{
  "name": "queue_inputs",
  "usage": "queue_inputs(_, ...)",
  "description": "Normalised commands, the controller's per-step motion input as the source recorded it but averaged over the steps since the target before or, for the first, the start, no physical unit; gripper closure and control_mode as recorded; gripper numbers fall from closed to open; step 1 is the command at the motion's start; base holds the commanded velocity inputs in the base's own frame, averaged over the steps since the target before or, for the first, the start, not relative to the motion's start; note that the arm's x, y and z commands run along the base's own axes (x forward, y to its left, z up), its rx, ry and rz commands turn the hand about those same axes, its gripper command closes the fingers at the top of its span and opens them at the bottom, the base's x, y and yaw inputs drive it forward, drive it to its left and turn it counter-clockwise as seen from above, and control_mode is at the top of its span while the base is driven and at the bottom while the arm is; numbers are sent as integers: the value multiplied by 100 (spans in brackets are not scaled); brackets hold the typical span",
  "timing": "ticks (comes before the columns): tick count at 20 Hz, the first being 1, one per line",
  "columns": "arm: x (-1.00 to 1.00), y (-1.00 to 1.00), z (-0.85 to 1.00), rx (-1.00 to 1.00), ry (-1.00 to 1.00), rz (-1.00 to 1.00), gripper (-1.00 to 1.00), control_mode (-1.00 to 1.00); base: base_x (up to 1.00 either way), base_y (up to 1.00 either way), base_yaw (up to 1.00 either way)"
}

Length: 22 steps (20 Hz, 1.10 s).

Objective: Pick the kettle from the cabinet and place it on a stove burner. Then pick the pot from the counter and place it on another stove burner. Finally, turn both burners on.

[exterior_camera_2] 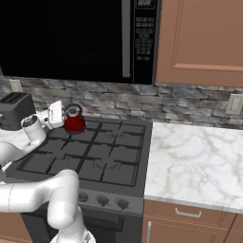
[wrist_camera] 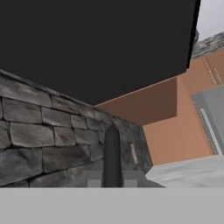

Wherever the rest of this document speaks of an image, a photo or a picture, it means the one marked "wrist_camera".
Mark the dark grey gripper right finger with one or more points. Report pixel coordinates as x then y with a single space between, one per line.
116 157

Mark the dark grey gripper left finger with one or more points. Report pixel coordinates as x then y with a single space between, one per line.
107 157

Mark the brown tall cabinet run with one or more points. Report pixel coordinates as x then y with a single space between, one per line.
175 137

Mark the grey fridge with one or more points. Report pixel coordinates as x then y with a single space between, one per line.
214 116

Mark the black range hood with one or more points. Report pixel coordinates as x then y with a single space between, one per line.
93 43

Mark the grey wall outlet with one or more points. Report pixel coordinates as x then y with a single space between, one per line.
134 153

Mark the brown wall cabinet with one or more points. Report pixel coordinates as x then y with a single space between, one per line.
145 102

